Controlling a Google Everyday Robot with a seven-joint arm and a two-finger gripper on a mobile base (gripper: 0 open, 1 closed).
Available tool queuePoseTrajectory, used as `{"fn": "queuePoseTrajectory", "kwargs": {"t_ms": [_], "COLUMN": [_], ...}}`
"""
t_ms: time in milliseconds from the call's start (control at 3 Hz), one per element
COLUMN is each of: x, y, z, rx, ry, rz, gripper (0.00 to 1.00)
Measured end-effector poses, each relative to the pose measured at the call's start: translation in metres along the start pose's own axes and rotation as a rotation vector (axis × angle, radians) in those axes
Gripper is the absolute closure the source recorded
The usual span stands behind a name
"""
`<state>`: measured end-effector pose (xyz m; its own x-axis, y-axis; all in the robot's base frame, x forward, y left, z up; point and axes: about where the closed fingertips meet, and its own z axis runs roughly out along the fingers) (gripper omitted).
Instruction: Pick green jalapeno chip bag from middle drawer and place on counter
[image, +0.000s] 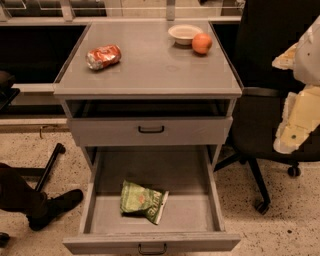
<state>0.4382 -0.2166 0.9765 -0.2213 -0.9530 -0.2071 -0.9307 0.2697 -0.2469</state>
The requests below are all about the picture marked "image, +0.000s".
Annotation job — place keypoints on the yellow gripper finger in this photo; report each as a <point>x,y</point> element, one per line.
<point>300,117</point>
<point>286,60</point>

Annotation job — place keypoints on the green jalapeno chip bag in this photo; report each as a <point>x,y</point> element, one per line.
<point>138,200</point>

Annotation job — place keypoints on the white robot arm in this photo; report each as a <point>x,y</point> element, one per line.
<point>307,57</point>

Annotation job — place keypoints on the grey drawer cabinet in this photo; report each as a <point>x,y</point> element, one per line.
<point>155,78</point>

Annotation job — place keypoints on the closed grey upper drawer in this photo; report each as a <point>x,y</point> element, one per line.
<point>149,131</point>

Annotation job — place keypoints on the open grey lower drawer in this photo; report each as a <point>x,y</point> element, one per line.
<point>191,221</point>

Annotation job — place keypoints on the black office chair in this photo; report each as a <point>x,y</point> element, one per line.
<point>267,28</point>

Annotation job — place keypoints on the orange fruit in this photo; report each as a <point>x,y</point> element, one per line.
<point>202,43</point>

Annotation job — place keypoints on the white paper bowl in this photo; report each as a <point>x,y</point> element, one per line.
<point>183,34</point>

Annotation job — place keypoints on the crushed orange soda can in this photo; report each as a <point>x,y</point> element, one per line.
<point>102,57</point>

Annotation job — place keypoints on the person's black shoe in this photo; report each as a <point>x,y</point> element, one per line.
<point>55,207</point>

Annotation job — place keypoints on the black chair base leg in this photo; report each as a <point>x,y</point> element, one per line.
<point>43,173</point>

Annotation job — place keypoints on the person's dark trouser leg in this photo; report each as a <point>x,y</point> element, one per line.
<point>17,196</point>

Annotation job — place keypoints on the black shoe tip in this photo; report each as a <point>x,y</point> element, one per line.
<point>4,238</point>

